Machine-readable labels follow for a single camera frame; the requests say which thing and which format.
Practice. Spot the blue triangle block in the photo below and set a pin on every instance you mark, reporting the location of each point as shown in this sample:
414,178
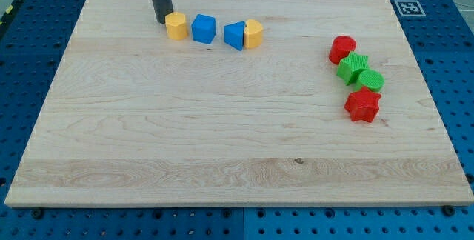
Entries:
234,35

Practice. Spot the yellow heart block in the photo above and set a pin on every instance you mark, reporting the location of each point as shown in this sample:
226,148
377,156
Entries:
253,34

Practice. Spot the yellow hexagon block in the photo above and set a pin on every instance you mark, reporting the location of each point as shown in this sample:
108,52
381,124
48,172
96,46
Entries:
176,25

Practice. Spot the blue cube block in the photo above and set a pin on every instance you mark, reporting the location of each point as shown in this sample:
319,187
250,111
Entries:
204,28

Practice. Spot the light wooden board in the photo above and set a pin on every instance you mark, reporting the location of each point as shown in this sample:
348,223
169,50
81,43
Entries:
135,119

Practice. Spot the red cylinder block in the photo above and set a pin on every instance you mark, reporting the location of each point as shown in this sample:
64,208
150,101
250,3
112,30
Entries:
341,47

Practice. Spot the green star block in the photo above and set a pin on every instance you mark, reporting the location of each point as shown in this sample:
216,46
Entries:
351,66

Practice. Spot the green cylinder block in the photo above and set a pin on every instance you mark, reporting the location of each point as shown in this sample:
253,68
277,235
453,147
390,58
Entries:
371,79

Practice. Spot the red star block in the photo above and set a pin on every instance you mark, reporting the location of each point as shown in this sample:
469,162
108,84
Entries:
362,105

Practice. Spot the white fiducial marker tag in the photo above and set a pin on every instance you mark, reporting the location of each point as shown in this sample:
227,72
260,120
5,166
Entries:
410,8

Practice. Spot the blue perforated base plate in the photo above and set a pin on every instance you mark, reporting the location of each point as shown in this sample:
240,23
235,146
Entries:
30,52

